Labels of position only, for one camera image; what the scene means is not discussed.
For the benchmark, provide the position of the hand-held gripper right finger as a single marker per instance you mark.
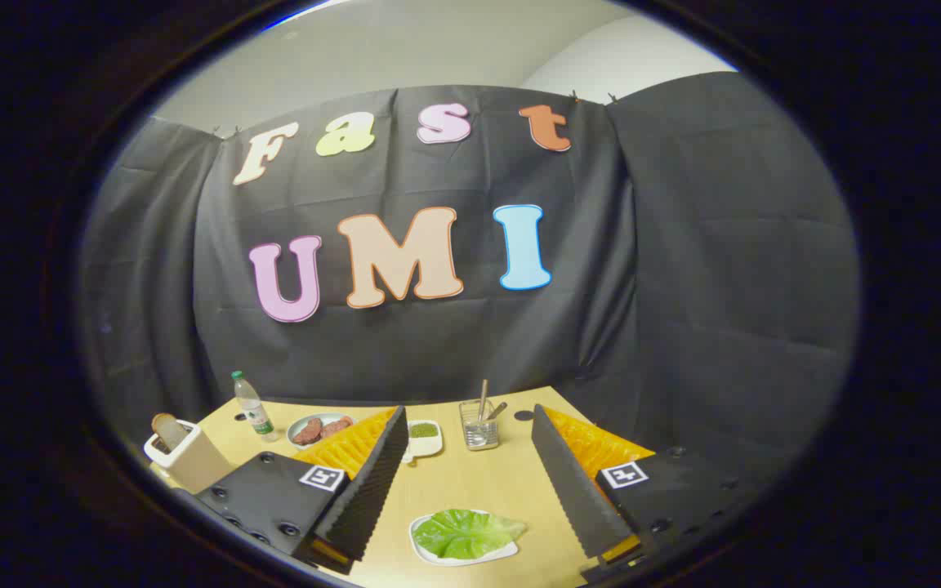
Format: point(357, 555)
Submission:
point(573, 490)

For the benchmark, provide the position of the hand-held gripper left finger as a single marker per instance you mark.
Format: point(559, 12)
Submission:
point(372, 490)

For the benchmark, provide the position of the green lettuce leaf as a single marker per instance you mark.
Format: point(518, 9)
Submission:
point(462, 535)

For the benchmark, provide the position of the toasted bread slice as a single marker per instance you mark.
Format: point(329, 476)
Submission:
point(167, 429)

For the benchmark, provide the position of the white divided seasoning dish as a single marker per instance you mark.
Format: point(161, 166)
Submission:
point(424, 445)

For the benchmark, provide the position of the brown meat piece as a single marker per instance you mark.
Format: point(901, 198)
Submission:
point(308, 430)
point(335, 426)

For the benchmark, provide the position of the white square plate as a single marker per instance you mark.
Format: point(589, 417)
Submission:
point(425, 555)

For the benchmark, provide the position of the light blue round plate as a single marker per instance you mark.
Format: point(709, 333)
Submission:
point(297, 422)

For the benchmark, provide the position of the clear glass cup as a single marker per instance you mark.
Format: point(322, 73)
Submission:
point(479, 433)

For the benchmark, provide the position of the thin wooden stick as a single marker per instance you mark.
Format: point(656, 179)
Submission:
point(483, 396)

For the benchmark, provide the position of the clear plastic water bottle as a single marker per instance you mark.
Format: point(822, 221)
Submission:
point(254, 408)

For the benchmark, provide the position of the black backdrop cloth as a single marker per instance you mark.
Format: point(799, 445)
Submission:
point(438, 343)

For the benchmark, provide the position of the white toaster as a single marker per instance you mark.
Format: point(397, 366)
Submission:
point(197, 461)

